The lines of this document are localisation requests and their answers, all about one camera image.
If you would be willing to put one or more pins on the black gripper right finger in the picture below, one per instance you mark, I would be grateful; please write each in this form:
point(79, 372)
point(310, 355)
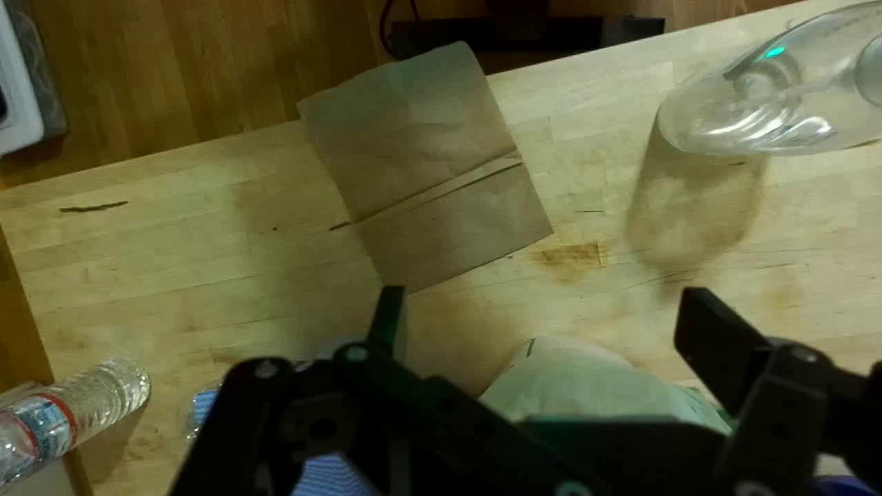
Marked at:
point(720, 346)

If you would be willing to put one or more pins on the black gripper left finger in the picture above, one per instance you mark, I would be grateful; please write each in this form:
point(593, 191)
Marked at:
point(386, 317)

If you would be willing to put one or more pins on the green plastic packet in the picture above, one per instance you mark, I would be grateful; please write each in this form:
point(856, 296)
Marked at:
point(567, 379)

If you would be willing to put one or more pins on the blue striped cloth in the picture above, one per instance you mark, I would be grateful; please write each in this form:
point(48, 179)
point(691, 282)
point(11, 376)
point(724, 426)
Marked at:
point(327, 474)

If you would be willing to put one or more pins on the brown paper bag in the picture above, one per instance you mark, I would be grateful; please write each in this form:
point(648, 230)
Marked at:
point(426, 164)

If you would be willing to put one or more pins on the clear plastic bottle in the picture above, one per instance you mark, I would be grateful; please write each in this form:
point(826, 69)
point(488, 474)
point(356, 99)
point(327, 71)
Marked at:
point(817, 85)

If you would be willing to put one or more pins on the labelled water bottle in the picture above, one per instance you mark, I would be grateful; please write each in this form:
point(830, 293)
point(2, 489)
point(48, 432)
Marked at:
point(43, 423)

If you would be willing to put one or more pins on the white appliance corner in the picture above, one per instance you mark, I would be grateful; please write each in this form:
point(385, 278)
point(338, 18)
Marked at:
point(29, 99)

